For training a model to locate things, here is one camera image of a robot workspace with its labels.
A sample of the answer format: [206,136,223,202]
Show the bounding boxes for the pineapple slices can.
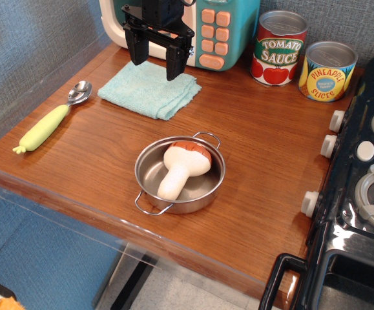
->
[298,41,358,103]

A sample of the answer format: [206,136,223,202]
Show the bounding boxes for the black toy stove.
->
[259,58,374,309]

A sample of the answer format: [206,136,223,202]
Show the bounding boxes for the small steel pan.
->
[134,132,226,216]

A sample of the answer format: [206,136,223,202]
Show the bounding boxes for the tomato sauce can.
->
[251,10,308,86]

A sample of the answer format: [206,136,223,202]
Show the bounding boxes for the orange object at corner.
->
[0,297,25,310]

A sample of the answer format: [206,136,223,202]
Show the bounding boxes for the green handled metal spoon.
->
[12,81,92,154]

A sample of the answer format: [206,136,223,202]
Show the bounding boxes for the teal toy microwave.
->
[99,0,260,71]

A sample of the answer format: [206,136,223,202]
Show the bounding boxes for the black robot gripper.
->
[121,1,195,81]

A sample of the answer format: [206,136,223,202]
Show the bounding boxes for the light blue folded towel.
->
[98,61,202,121]

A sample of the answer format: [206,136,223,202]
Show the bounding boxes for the white stove knob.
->
[329,110,345,133]
[320,135,337,159]
[301,191,319,218]

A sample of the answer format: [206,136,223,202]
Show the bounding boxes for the white brown toy mushroom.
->
[157,141,212,201]

